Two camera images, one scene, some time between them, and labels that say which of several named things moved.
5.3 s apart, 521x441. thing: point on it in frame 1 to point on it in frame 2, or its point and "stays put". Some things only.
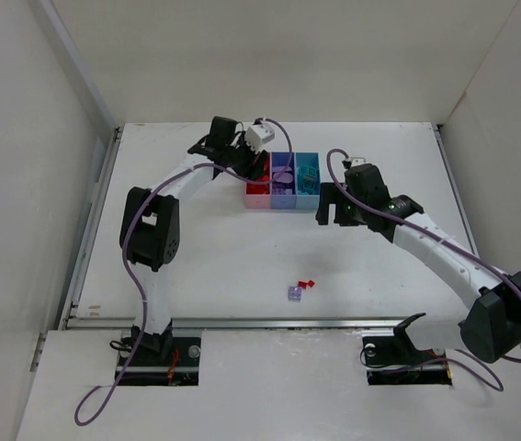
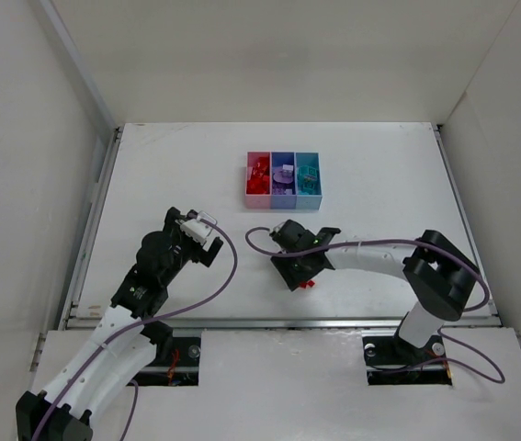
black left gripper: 251,162 to 194,248
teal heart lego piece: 308,175 stays put
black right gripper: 334,202 to 288,271
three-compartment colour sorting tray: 300,188 stays put
